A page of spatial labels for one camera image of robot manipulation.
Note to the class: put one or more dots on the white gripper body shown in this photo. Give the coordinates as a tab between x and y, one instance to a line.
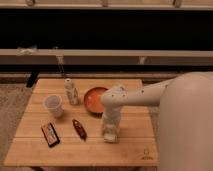
110	123

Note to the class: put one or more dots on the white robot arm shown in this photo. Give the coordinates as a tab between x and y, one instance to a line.
185	118

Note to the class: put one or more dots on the orange bowl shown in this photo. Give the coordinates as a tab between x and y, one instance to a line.
92	101

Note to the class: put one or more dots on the translucent plastic cup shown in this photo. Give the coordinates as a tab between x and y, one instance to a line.
53	103

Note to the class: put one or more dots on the black snack bar packet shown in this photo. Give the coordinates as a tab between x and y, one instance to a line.
50	135

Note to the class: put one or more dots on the grey bench rail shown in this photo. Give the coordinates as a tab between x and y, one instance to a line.
106	57

